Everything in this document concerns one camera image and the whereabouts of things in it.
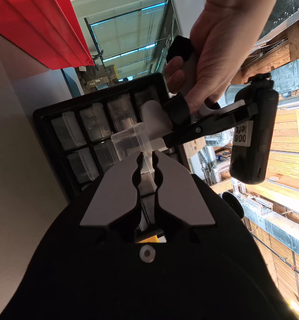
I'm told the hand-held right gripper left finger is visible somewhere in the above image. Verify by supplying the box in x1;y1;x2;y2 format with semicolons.
81;152;142;229

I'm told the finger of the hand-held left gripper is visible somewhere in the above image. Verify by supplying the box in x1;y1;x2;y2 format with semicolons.
140;100;174;140
150;140;168;152

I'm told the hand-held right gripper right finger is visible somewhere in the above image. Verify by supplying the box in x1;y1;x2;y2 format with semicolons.
152;150;216;228

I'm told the clear plastic drawer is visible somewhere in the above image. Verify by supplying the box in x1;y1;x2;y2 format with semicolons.
111;123;162;240

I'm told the yellow plastic bin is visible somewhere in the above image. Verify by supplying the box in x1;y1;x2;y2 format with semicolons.
135;235;165;244

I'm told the black drawer cabinet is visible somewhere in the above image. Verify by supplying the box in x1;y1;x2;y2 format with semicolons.
33;73;190;200

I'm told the red plastic bin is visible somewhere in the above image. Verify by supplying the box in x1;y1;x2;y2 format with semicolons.
0;0;95;70

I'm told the person's left hand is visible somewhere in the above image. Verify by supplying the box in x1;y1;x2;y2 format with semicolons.
162;0;277;115

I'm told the silver pipe bundle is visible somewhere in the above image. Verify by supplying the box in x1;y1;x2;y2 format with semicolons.
200;130;235;185

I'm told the black round ribbed disc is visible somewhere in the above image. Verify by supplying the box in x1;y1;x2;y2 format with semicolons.
222;192;245;219

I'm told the glass partition wall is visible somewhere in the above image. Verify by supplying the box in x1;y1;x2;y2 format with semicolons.
85;0;180;83

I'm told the metal air duct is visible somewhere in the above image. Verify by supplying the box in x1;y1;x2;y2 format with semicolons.
240;195;299;260

